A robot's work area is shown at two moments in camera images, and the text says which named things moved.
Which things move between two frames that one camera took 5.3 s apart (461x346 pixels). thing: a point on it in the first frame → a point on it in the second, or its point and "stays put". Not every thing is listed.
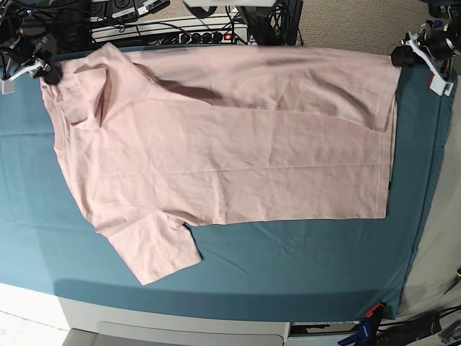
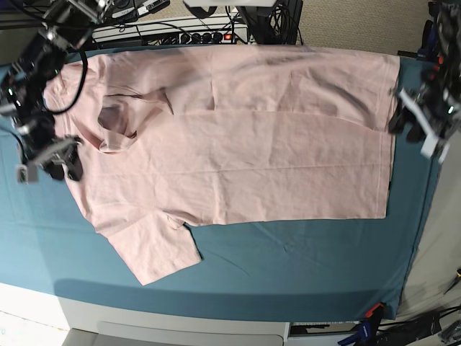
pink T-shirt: x=152 y=140 stays put
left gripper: x=39 y=62 → x=40 y=144
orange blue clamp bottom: x=366 y=331 stays put
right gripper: x=434 y=46 → x=434 y=129
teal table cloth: x=333 y=269 stays put
